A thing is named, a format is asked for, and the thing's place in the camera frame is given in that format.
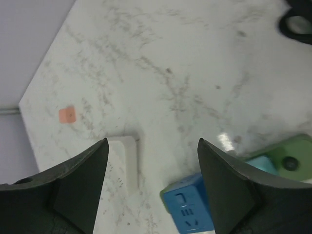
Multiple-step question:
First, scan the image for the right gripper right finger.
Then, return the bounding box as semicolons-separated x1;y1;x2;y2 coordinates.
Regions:
197;138;312;234

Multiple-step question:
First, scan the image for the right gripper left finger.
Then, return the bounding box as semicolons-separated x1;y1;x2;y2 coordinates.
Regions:
0;138;109;234

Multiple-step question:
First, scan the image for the black power cord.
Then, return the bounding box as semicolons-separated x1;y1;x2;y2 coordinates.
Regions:
277;0;312;46

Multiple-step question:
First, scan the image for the teal plug adapter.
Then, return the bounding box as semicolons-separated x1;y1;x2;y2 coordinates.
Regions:
245;156;279;176

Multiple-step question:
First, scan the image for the white triangular power strip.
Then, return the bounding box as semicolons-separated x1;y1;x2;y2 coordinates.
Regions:
104;136;139;196

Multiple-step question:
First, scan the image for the blue cube socket adapter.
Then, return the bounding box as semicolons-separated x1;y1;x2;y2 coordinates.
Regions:
159;173;214;234

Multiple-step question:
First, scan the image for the green power strip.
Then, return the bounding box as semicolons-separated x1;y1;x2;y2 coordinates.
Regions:
159;133;312;213

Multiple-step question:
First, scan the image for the pink plug adapter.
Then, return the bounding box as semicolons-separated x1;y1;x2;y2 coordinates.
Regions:
58;106;76;124

